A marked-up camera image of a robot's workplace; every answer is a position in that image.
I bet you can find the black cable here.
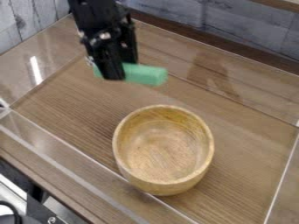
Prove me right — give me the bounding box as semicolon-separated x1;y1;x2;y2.
0;200;22;224

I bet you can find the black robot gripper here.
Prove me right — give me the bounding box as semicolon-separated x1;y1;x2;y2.
68;0;137;81

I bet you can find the green rectangular block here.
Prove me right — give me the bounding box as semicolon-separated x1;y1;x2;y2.
90;62;170;88

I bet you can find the wooden oval bowl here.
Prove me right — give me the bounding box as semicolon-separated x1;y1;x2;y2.
112;104;214;196

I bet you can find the black metal bracket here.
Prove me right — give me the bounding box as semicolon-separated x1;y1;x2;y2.
25;195;73;224

